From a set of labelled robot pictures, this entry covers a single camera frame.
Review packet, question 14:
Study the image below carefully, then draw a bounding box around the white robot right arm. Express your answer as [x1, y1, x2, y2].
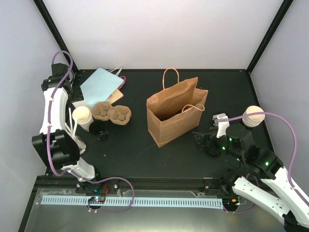
[193, 124, 309, 232]

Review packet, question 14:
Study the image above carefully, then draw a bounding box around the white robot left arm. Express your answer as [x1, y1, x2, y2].
[31, 63, 104, 193]

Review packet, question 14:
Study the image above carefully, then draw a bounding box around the black coffee cup lid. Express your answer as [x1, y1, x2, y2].
[205, 150, 221, 158]

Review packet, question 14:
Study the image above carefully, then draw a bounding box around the left paper cup stack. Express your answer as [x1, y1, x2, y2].
[72, 106, 94, 131]

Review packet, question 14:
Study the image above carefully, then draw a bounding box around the paper cup stack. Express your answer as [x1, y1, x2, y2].
[242, 105, 265, 128]
[72, 106, 94, 131]

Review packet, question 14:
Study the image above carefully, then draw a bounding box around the light blue paper bag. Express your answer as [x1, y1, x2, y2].
[80, 68, 124, 107]

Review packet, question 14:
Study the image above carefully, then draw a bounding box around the white plastic cutlery bundle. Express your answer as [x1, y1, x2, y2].
[65, 107, 86, 155]

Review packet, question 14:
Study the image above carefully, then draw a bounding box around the small brown paper bag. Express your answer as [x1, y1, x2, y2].
[106, 89, 124, 104]

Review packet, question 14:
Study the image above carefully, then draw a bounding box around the brown pulp cup carrier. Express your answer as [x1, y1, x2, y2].
[91, 102, 132, 126]

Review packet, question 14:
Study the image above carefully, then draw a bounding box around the right paper cup stack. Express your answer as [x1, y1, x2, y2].
[242, 105, 265, 128]

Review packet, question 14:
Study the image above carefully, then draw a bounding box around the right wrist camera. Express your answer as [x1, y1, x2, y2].
[212, 113, 230, 138]

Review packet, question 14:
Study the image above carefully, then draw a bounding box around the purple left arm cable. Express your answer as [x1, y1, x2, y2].
[46, 50, 135, 214]

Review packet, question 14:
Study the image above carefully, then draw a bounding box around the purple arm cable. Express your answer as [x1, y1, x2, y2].
[223, 112, 309, 216]
[46, 50, 135, 214]

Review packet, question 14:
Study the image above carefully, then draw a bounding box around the light blue cable duct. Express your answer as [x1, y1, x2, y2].
[41, 195, 223, 209]

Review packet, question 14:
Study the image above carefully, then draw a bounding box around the black aluminium rail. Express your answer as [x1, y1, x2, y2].
[76, 177, 224, 195]

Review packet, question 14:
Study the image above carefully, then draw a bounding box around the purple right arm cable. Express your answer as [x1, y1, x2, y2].
[223, 112, 309, 216]

